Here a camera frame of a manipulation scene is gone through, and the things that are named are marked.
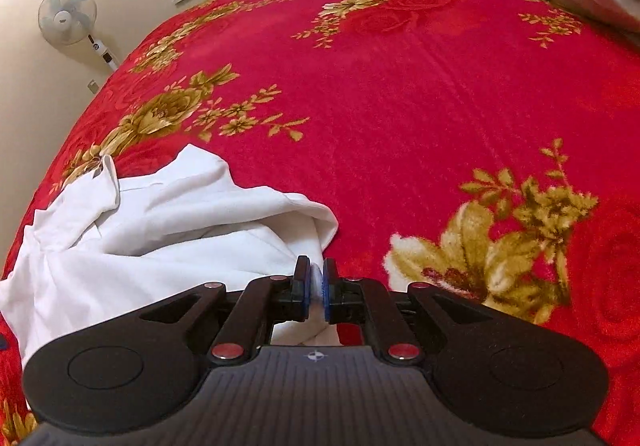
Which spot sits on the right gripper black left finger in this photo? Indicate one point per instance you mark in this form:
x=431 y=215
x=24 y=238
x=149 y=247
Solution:
x=134 y=370

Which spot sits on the white shirt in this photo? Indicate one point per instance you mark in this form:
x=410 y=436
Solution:
x=109 y=245

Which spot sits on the white standing fan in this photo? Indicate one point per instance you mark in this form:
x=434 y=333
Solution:
x=67 y=22

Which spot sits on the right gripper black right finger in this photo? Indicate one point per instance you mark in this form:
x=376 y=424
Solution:
x=497 y=372

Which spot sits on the wall power socket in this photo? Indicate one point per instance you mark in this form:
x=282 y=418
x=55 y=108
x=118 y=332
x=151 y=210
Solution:
x=93 y=86

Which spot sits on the red floral bed blanket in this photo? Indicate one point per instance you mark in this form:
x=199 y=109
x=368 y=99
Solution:
x=488 y=146

